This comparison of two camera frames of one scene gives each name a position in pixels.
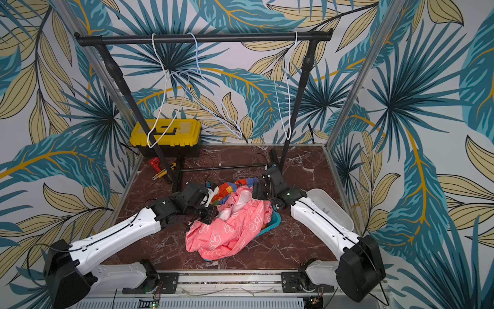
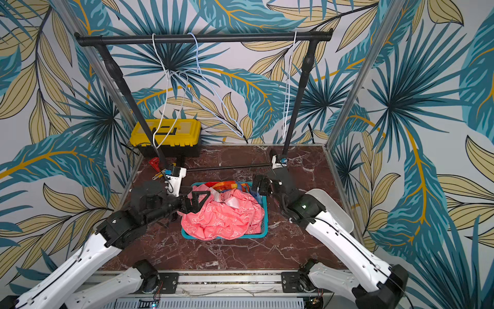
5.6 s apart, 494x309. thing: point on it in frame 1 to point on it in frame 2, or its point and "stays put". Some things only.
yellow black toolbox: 177,138 stays put
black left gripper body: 206,214 to 184,207
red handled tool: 155,161 stays put
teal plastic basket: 276,221 to 262,199
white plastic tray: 331,207 stays put
